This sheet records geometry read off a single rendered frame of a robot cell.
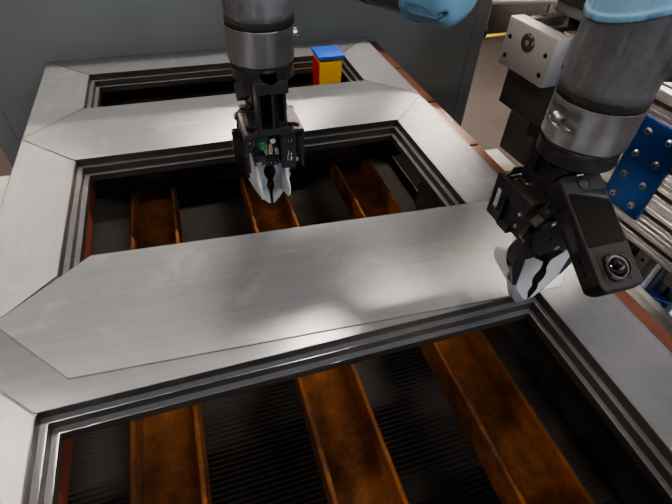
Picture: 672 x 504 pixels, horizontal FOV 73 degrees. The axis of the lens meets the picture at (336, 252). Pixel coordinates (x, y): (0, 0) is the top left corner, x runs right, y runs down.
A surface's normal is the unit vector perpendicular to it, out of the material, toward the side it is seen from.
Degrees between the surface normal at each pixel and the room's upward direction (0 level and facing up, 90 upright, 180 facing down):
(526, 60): 90
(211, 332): 0
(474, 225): 1
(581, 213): 30
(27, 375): 0
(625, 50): 90
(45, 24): 90
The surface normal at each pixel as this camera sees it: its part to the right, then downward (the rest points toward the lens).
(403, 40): 0.30, 0.67
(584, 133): -0.51, 0.58
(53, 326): 0.04, -0.72
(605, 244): 0.14, -0.27
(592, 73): -0.78, 0.41
